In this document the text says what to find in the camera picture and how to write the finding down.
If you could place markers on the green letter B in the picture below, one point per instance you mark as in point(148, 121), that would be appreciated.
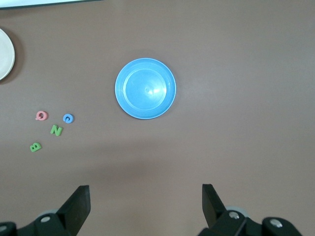
point(32, 148)

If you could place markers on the green letter N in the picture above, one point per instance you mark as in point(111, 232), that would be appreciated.
point(56, 130)

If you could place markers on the blue plate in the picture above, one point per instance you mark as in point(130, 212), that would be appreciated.
point(145, 103)

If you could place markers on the blue letter G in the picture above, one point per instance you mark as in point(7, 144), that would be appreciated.
point(65, 118)

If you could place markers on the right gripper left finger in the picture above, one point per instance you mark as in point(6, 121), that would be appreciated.
point(73, 211)

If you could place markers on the pink letter Q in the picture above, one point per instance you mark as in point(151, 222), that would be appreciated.
point(38, 115)

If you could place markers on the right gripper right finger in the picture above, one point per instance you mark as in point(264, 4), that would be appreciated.
point(214, 209)

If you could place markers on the beige plate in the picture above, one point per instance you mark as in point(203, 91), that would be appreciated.
point(5, 54)

